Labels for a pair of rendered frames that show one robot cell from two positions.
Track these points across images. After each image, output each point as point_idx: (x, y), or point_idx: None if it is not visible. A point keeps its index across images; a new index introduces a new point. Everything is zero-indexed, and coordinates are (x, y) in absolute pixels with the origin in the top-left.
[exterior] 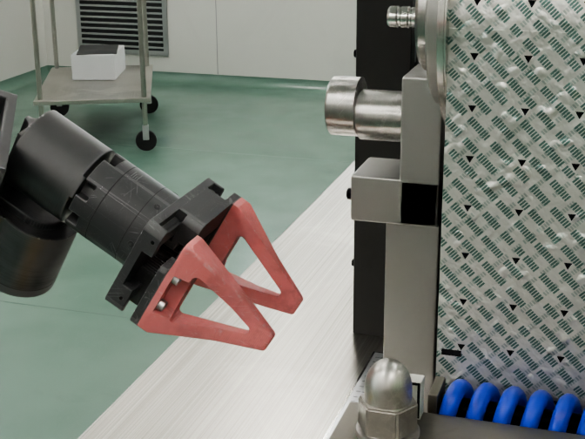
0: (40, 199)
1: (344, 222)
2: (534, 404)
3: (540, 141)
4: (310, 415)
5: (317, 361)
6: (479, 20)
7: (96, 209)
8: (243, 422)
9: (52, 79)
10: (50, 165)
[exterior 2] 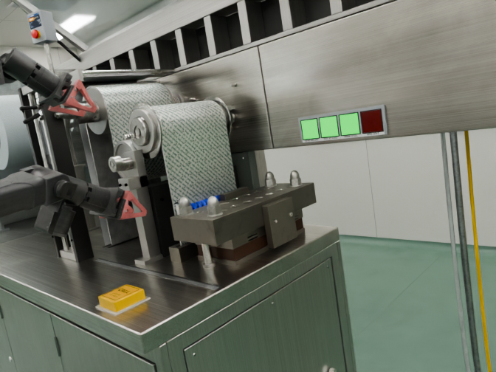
0: (75, 197)
1: (9, 261)
2: (199, 202)
3: (180, 149)
4: (108, 269)
5: (84, 267)
6: (164, 126)
7: (94, 193)
8: (96, 277)
9: None
10: (78, 185)
